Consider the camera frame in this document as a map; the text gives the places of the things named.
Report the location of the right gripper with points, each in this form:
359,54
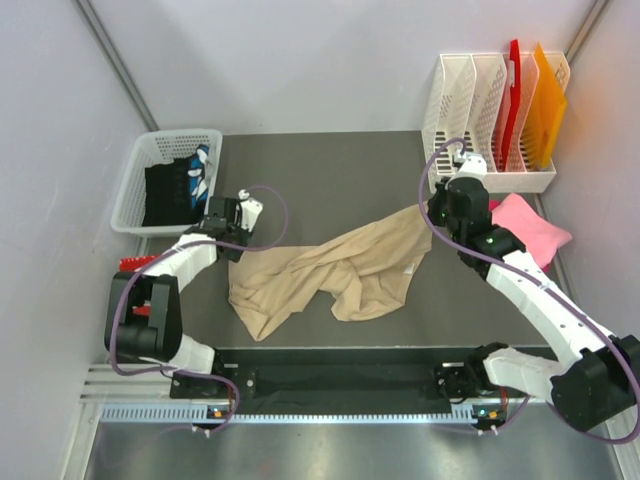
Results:
441,194

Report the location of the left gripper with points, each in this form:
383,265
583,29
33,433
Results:
246,235

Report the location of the beige t shirt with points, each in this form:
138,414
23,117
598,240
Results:
367,271

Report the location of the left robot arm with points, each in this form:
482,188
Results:
144,319

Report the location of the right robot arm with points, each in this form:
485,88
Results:
594,375

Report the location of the blue white t shirt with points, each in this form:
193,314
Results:
198,181

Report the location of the black t shirt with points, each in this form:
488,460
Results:
167,196

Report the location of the light pink folded cloth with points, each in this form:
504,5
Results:
525,230

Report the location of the white file organizer rack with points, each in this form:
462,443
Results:
465,101

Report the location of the white plastic basket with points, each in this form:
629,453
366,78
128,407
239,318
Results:
161,147

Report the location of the red folder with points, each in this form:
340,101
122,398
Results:
511,102

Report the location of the orange folder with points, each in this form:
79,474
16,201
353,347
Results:
546,114

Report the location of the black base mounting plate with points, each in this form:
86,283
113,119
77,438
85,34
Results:
356,385

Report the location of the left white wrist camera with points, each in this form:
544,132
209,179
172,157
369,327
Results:
251,210

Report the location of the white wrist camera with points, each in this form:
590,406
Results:
251,210
470,165

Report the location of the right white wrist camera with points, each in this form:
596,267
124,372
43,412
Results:
470,165

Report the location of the aluminium frame rail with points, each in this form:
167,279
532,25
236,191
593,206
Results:
103,382

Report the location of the white slotted cable duct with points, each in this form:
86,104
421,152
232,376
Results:
465,414

